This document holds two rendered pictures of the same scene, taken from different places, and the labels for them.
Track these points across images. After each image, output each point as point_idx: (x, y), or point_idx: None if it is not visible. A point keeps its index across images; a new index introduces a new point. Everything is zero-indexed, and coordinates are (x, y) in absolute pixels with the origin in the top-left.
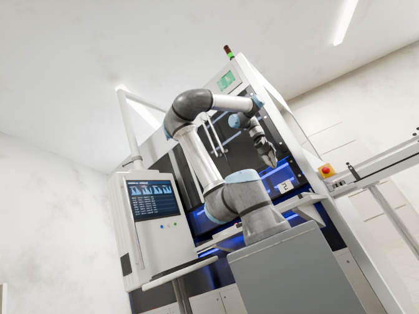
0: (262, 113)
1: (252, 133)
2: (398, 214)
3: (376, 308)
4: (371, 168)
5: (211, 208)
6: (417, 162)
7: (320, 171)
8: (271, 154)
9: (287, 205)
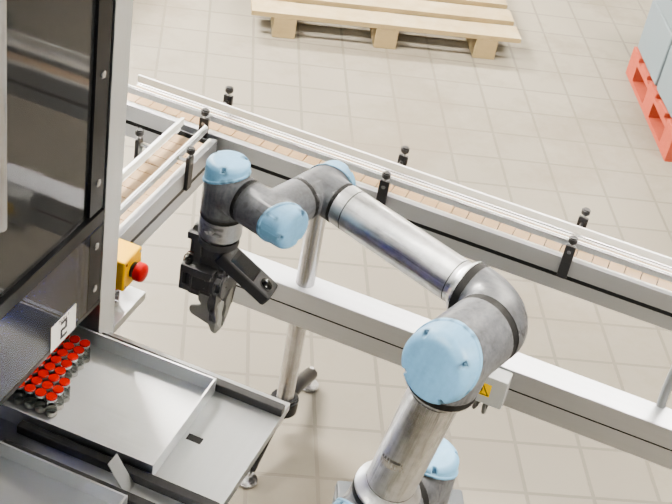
0: (101, 55)
1: (234, 236)
2: None
3: None
4: (128, 236)
5: None
6: (164, 221)
7: (125, 273)
8: (229, 298)
9: (192, 419)
